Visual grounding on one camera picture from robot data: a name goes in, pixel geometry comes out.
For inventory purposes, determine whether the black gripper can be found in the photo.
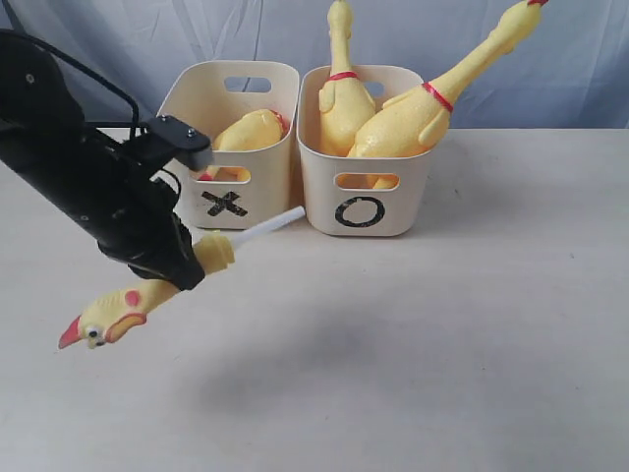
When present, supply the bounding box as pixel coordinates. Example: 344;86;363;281
1;115;214;290

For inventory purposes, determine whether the headless yellow rubber chicken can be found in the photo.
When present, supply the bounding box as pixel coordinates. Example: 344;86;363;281
193;108;288;182

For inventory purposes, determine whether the severed rubber chicken head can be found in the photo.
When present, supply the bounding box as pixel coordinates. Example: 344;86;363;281
58;206;306;349

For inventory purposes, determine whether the whole yellow rubber chicken front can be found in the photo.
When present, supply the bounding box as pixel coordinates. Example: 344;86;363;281
318;1;375;156

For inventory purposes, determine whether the whole yellow rubber chicken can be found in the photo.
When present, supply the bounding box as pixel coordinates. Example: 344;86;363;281
318;1;375;156
348;1;545;158

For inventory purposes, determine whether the whole yellow rubber chicken back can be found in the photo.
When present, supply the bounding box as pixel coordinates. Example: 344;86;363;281
348;1;545;158

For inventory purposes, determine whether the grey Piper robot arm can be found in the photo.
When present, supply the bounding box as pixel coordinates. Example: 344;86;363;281
1;29;213;290

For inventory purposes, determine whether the cream bin marked X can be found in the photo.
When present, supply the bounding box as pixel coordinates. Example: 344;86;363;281
158;60;300;229

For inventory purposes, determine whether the cream bin marked O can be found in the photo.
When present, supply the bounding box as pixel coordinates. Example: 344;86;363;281
297;66;431;237

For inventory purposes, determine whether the blue-grey backdrop curtain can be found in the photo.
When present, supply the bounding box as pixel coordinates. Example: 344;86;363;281
1;0;628;128

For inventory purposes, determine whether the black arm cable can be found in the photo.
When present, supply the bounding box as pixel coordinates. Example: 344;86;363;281
0;28;181;198

